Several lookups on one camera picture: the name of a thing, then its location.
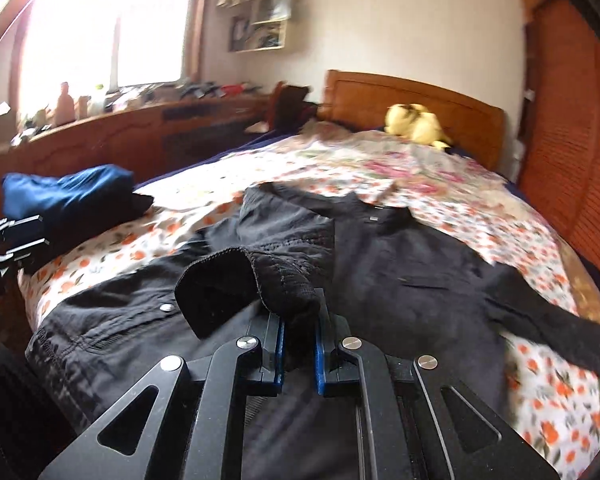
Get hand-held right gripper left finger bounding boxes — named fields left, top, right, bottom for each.
left=37, top=312, right=286, bottom=480

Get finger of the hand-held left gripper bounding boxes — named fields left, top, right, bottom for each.
left=0, top=239, right=49, bottom=282
left=0, top=215, right=44, bottom=242

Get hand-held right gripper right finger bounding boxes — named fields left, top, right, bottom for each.
left=312, top=287, right=561, bottom=480

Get black jacket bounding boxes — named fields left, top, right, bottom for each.
left=27, top=181, right=600, bottom=480

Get folded blue clothes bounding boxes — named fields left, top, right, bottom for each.
left=2, top=164, right=136, bottom=233

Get folded black cloth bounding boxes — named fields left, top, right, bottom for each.
left=30, top=192, right=153, bottom=273

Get wooden desk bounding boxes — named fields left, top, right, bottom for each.
left=0, top=95, right=281, bottom=226

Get beige bottle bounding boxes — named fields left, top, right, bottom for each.
left=54, top=82, right=76, bottom=126

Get person's dark clothing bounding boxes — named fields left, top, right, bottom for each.
left=0, top=345, right=76, bottom=480

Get floral bed sheet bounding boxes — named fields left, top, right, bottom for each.
left=17, top=127, right=600, bottom=480

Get pile of desk clutter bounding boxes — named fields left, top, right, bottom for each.
left=95, top=80, right=276, bottom=111

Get window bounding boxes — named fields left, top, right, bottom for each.
left=20, top=0, right=196, bottom=106

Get wooden chair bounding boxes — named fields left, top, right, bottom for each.
left=270, top=81, right=321, bottom=133

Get yellow plush toy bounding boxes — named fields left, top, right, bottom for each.
left=384, top=104, right=453, bottom=150

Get wooden bed headboard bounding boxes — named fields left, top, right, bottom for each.
left=317, top=70, right=506, bottom=176

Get wooden slatted wardrobe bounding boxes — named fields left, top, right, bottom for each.
left=517, top=0, right=600, bottom=281

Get wall shelf with books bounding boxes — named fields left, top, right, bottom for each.
left=215, top=0, right=298, bottom=53

